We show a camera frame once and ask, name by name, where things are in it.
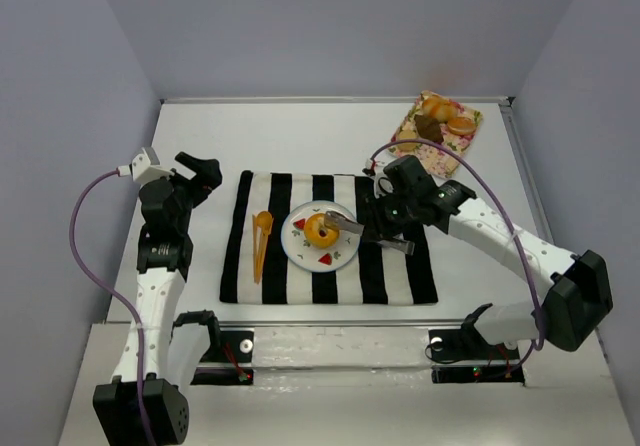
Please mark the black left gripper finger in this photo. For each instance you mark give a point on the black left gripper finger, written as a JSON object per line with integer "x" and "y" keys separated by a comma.
{"x": 207, "y": 172}
{"x": 199, "y": 191}

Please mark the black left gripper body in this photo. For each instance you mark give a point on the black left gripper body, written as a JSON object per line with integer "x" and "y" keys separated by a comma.
{"x": 201, "y": 175}

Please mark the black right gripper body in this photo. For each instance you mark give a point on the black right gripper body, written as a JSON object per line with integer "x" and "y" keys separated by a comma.
{"x": 376, "y": 219}

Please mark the orange glazed donut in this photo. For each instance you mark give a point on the orange glazed donut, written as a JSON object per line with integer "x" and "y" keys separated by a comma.
{"x": 318, "y": 233}

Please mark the brown chocolate bread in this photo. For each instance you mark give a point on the brown chocolate bread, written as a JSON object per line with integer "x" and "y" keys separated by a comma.
{"x": 428, "y": 128}

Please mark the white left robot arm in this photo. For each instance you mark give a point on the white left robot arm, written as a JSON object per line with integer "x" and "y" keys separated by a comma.
{"x": 145, "y": 402}

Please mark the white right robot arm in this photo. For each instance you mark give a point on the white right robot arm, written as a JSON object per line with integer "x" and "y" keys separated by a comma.
{"x": 569, "y": 293}

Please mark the golden bread roll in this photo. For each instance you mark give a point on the golden bread roll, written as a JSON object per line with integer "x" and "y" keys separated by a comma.
{"x": 440, "y": 109}

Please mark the orange plastic fork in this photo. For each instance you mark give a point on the orange plastic fork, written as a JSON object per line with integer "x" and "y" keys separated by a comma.
{"x": 257, "y": 243}

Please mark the small tan round bun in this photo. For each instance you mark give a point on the small tan round bun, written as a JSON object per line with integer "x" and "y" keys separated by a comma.
{"x": 407, "y": 147}

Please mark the black white striped placemat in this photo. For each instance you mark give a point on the black white striped placemat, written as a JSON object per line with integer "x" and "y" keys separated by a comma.
{"x": 376, "y": 275}

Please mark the white plate with fruit pattern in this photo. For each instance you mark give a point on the white plate with fruit pattern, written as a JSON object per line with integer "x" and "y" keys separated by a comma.
{"x": 308, "y": 257}

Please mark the cream filled sandwich bun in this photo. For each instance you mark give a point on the cream filled sandwich bun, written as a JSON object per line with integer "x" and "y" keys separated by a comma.
{"x": 461, "y": 126}

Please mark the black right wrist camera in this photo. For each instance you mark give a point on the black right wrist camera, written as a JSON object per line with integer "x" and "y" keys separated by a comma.
{"x": 407, "y": 177}

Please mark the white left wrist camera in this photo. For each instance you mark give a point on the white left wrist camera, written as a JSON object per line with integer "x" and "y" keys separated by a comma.
{"x": 146, "y": 167}

